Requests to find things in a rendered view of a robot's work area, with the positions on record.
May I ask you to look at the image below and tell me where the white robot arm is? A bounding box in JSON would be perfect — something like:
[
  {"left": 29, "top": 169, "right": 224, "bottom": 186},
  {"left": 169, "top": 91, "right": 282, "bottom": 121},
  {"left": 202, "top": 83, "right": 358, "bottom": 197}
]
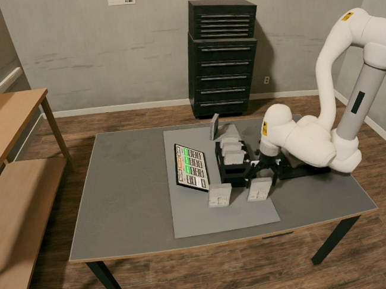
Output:
[{"left": 254, "top": 8, "right": 386, "bottom": 173}]

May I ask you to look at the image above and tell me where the grey flat mat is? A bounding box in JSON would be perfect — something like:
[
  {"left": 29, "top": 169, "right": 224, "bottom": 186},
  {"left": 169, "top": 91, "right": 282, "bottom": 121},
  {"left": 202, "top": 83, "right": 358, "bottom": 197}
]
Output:
[{"left": 163, "top": 125, "right": 281, "bottom": 239}]

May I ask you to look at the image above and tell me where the white hard drive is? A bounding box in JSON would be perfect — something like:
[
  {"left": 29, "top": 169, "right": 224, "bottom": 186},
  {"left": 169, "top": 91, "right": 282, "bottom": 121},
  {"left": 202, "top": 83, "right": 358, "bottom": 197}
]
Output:
[{"left": 210, "top": 113, "right": 219, "bottom": 141}]

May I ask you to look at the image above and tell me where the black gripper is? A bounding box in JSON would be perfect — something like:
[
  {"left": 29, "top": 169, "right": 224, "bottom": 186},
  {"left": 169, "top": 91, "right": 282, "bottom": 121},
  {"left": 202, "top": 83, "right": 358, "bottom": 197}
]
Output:
[{"left": 243, "top": 151, "right": 283, "bottom": 189}]

